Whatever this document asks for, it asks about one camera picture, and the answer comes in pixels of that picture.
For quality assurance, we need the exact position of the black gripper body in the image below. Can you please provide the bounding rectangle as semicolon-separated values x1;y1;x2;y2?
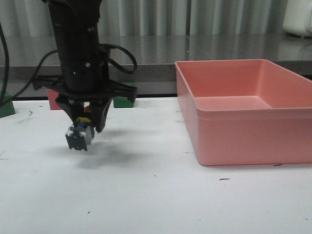
33;62;137;102

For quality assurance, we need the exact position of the dark grey counter shelf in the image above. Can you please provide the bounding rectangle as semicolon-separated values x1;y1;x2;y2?
6;34;312;99

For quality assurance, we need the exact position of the yellow push button switch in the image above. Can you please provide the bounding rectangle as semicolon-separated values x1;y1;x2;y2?
65;106;95;151

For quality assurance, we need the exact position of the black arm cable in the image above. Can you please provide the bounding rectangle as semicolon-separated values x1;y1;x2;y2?
0;21;137;107

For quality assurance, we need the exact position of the pink plastic bin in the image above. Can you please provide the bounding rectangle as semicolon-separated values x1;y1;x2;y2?
175;59;312;166

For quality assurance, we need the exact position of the pink cube block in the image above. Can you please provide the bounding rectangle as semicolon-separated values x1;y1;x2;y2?
47;89;62;110

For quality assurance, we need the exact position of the green cube block centre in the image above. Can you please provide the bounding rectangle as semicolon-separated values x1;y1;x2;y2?
113;82;137;108

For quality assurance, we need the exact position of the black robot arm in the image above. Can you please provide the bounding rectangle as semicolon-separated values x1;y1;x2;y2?
33;0;137;132

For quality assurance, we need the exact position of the white appliance in background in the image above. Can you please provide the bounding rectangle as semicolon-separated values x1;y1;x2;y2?
282;0;312;37

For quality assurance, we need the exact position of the green block far left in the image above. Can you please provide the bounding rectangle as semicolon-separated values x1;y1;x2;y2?
0;92;16;118

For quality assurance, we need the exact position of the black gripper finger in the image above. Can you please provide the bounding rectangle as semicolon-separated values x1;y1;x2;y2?
89;98;112;133
56;95;84;124

